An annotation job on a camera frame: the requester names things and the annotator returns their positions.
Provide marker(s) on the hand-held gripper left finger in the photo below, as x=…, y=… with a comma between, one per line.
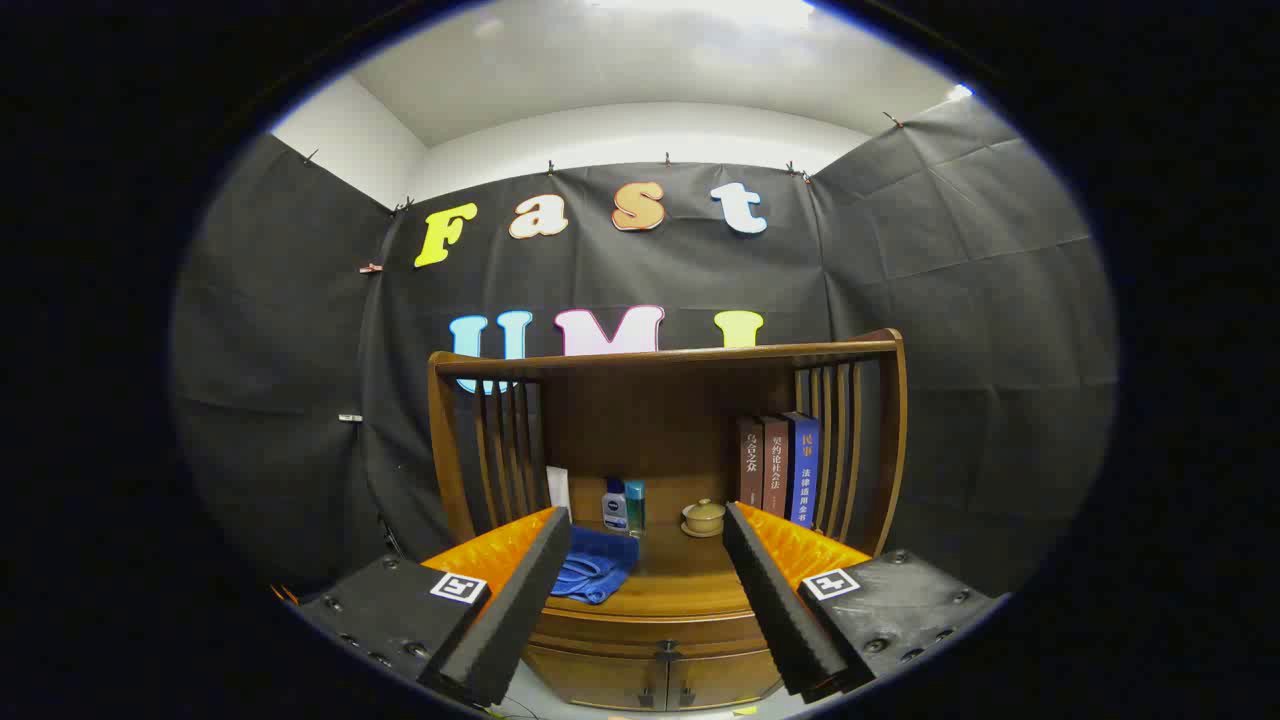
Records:
x=520, y=610

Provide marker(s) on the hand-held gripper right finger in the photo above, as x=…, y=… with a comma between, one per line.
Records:
x=780, y=610

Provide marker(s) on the wooden drawer with black knob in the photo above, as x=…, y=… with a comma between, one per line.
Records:
x=620, y=632

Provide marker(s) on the wooden countertop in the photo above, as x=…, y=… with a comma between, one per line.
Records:
x=680, y=570

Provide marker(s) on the wooden cabinet with slatted shelf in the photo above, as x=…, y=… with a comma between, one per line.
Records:
x=650, y=420

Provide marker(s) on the blue folded towel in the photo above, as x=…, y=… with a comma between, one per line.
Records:
x=595, y=565

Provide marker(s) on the beige lidded tea cup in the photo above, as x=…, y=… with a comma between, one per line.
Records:
x=704, y=518

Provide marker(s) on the white tube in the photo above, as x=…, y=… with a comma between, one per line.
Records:
x=558, y=488

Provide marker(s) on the white lotion bottle blue cap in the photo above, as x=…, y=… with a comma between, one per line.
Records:
x=614, y=508

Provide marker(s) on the blue book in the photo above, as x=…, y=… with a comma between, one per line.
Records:
x=804, y=470

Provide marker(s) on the reddish brown book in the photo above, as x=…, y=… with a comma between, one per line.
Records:
x=776, y=468

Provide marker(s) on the dark brown book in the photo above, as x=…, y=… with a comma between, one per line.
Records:
x=750, y=462

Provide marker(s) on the teal clear bottle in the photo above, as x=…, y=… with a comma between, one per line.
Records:
x=636, y=508

